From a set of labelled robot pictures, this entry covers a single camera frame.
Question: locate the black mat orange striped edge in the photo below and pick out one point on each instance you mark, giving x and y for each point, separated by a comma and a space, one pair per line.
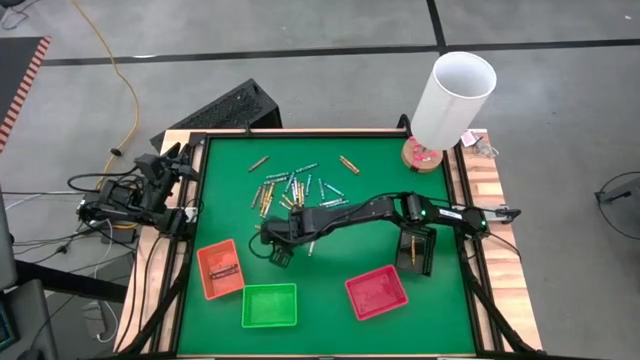
15, 75

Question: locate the orange plastic basket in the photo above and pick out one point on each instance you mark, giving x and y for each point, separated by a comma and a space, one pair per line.
220, 290

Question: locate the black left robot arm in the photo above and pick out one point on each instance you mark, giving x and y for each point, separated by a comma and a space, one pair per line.
125, 200

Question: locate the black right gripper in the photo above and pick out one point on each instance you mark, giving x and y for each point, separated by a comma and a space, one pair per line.
282, 230

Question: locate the green plastic basket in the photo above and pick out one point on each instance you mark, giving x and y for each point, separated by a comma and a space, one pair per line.
270, 306

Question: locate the black metal floor beam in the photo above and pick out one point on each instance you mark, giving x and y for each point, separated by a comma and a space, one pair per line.
70, 282

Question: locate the green table mat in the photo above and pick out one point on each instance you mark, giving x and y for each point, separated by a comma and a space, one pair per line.
330, 340

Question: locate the silver metal bracket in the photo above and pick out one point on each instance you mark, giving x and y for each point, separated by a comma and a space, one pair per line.
502, 214

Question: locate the white cylindrical lamp shade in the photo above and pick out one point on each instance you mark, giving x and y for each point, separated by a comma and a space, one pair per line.
450, 110

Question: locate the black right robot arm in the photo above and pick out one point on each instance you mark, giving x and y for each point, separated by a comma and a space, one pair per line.
360, 210

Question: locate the black frame bracket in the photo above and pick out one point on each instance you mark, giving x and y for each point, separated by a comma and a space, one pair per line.
404, 122
248, 131

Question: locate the black plastic basket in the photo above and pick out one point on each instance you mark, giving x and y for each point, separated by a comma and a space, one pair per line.
426, 250

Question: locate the pink card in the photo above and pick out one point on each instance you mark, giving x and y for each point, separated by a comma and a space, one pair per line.
469, 137

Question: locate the clear plastic bag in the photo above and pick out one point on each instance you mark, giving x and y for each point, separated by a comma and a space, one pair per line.
486, 148

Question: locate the white crayon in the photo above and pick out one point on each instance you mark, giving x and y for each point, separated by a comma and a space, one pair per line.
331, 202
311, 248
275, 181
295, 190

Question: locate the red plastic basket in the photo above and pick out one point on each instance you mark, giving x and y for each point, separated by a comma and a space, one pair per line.
376, 292

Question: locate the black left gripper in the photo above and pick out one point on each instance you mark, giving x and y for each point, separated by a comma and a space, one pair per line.
155, 169

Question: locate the round wooden lamp base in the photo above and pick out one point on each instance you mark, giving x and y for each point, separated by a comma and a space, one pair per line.
415, 165

